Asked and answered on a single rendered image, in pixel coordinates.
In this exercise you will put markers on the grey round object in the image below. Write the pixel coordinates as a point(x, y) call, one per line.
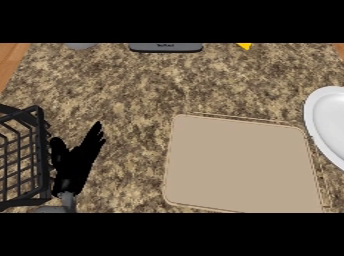
point(80, 45)

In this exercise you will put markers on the beige tray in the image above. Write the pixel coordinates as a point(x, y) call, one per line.
point(241, 163)

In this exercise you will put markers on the dark grey appliance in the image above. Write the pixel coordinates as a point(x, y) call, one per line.
point(166, 47)

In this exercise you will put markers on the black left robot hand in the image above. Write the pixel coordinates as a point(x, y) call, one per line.
point(78, 160)

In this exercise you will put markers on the yellow object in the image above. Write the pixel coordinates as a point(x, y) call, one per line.
point(245, 45)

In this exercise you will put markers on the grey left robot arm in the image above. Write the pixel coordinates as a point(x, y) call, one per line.
point(67, 202)

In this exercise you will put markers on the white plate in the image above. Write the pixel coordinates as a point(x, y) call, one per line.
point(337, 126)

